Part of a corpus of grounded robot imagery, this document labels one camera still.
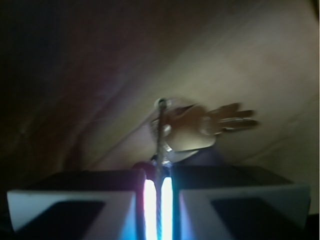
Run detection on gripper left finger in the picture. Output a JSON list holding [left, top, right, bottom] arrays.
[[7, 169, 148, 240]]

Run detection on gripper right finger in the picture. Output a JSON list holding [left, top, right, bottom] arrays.
[[170, 165, 311, 240]]

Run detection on silver keys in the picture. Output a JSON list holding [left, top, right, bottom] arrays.
[[150, 98, 259, 240]]

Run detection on brown paper bag bin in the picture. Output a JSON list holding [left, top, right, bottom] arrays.
[[0, 0, 320, 178]]

